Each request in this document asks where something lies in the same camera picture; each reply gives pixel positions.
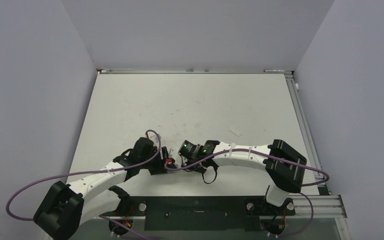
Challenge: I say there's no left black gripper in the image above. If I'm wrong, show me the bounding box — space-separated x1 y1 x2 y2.
139 147 176 175

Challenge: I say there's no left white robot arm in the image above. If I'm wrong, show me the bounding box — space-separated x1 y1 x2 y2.
33 133 163 240

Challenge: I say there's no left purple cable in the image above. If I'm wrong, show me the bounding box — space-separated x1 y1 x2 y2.
5 129 162 240

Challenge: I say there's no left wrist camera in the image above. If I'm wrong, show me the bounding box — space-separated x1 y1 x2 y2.
160 146 175 164

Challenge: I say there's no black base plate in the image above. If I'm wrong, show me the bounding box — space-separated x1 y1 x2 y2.
109 196 296 232

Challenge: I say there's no aluminium frame rail back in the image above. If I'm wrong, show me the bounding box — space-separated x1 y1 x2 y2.
97 68 294 75

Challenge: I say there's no aluminium frame rail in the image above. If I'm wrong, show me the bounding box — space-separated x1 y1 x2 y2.
284 72 347 219
97 68 294 75

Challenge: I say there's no aluminium frame rail right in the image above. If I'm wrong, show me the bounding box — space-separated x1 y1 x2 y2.
284 72 347 219

